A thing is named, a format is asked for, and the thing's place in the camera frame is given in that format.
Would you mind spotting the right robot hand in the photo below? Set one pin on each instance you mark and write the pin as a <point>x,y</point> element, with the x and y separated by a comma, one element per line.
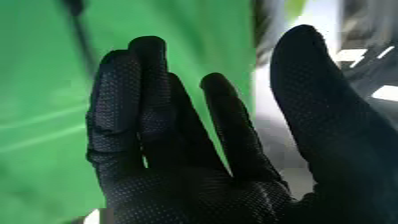
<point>189,186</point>

